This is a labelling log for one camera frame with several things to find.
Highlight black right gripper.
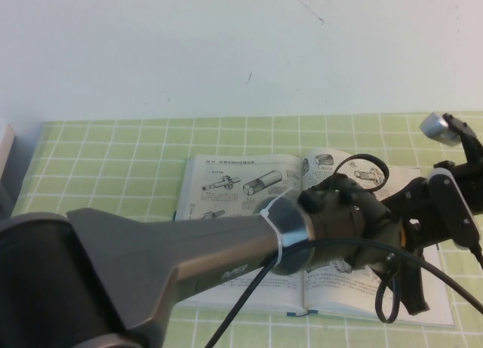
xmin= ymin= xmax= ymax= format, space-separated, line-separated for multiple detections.
xmin=433 ymin=161 xmax=483 ymax=204

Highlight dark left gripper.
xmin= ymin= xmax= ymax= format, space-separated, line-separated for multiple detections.
xmin=380 ymin=177 xmax=438 ymax=316

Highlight technical book with drawings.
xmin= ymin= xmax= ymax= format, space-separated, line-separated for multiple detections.
xmin=175 ymin=148 xmax=456 ymax=329

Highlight beige board panel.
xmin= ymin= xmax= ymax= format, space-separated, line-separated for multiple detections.
xmin=0 ymin=122 xmax=17 ymax=186

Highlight thin black left gripper cable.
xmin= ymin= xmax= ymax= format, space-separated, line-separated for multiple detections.
xmin=376 ymin=249 xmax=401 ymax=323

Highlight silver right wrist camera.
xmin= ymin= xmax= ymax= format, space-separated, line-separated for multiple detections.
xmin=419 ymin=112 xmax=483 ymax=166

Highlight flat black cable loop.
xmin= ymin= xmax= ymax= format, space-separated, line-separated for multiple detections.
xmin=334 ymin=153 xmax=390 ymax=198

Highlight thick black round cable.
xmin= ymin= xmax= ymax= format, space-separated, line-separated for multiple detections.
xmin=205 ymin=239 xmax=483 ymax=348

